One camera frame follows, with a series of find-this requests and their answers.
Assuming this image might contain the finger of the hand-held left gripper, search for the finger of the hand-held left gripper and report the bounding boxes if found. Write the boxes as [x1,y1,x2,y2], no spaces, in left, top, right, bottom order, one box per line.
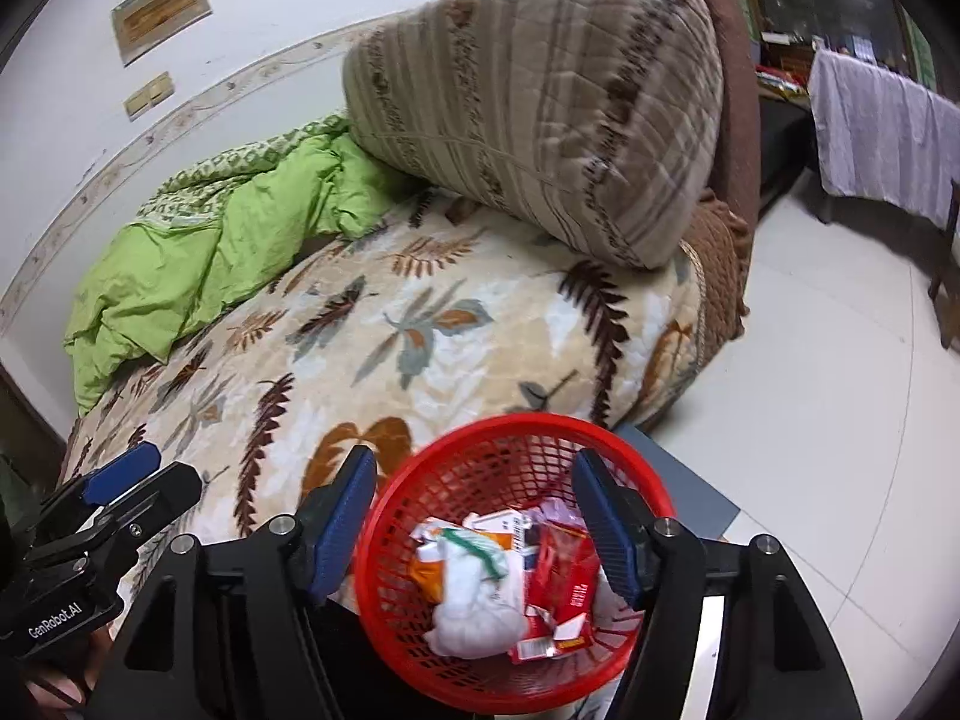
[34,441,162,533]
[26,461,203,565]

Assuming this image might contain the red mesh basket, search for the red mesh basket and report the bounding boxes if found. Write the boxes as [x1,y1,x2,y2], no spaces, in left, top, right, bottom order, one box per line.
[354,412,676,717]

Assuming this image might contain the leaf print blanket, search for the leaf print blanket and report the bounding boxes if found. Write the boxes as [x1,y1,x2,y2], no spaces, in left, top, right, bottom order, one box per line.
[56,191,706,608]

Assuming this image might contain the green quilt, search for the green quilt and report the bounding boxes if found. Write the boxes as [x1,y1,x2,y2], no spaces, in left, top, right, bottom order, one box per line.
[64,112,421,417]

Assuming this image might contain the striped beige pillow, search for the striped beige pillow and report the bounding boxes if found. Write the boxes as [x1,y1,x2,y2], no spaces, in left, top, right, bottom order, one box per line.
[341,0,725,271]

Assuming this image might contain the framed wall poster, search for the framed wall poster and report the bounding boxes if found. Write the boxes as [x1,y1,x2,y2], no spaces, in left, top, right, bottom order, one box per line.
[111,0,213,67]

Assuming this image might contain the table with white cloth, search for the table with white cloth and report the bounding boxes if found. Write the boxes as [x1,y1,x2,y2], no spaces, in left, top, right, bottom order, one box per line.
[806,45,960,230]

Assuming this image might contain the brown fringed cloth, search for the brown fringed cloth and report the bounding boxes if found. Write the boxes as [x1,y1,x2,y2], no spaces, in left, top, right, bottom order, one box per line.
[679,195,751,361]

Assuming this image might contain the dark wooden cabinet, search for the dark wooden cabinet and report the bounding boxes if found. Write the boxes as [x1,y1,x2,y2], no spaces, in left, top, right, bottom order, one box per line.
[0,360,68,496]

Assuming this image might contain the orange carton box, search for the orange carton box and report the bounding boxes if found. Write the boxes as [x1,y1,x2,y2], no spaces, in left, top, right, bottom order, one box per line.
[461,510,542,563]

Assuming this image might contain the dark low cabinet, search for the dark low cabinet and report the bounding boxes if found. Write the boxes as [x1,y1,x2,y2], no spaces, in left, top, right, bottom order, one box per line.
[757,94,815,203]

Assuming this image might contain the grey board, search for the grey board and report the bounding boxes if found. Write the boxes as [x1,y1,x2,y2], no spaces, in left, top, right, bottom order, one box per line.
[615,424,743,541]

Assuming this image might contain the beige wall switch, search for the beige wall switch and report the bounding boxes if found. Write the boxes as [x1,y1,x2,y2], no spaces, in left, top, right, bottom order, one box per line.
[124,71,176,121]

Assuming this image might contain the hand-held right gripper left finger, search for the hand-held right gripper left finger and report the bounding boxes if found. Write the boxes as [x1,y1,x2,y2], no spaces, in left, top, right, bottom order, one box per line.
[86,444,378,720]

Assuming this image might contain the white plastic bag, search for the white plastic bag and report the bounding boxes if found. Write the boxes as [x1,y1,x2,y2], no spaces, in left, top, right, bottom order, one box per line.
[424,532,530,661]

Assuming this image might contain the person's left hand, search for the person's left hand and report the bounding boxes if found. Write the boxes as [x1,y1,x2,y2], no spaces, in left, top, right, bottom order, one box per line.
[26,626,113,713]

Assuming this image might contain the red packaging pieces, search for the red packaging pieces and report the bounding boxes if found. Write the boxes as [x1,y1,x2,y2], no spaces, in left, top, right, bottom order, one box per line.
[510,521,601,665]

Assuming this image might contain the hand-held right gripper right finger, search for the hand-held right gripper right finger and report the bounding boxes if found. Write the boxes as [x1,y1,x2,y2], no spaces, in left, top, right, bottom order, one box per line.
[572,448,863,720]

